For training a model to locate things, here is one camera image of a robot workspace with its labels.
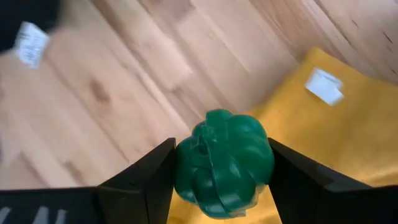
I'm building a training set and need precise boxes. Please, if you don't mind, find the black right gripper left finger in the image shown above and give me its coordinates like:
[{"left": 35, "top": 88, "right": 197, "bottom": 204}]
[{"left": 98, "top": 138, "right": 177, "bottom": 224}]

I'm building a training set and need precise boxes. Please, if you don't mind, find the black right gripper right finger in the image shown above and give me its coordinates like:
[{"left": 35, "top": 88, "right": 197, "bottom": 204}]
[{"left": 267, "top": 138, "right": 373, "bottom": 224}]

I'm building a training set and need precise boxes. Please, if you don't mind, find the dark green toy bell pepper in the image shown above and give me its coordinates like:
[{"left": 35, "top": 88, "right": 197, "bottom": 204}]
[{"left": 173, "top": 108, "right": 276, "bottom": 220}]

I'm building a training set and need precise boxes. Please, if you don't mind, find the yellow cloth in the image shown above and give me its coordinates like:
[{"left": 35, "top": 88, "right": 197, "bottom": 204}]
[{"left": 167, "top": 46, "right": 398, "bottom": 224}]

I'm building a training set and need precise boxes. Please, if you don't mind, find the white blank fabric label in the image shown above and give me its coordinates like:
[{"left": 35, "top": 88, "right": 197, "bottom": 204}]
[{"left": 304, "top": 67, "right": 345, "bottom": 106}]

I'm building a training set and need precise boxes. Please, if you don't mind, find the white handwritten paper tag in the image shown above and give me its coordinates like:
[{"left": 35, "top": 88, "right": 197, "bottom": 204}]
[{"left": 12, "top": 21, "right": 50, "bottom": 70}]

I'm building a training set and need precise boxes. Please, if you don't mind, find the black cloth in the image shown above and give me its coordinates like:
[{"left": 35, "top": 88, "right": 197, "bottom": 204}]
[{"left": 0, "top": 0, "right": 62, "bottom": 54}]

